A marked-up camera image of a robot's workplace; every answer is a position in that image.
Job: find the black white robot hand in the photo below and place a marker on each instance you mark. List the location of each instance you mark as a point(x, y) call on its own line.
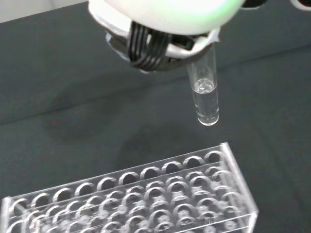
point(165, 17)

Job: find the clear plastic test tube rack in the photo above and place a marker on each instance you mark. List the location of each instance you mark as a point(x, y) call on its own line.
point(136, 201)

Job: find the black bench cloth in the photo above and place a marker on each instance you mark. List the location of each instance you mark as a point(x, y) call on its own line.
point(73, 97)

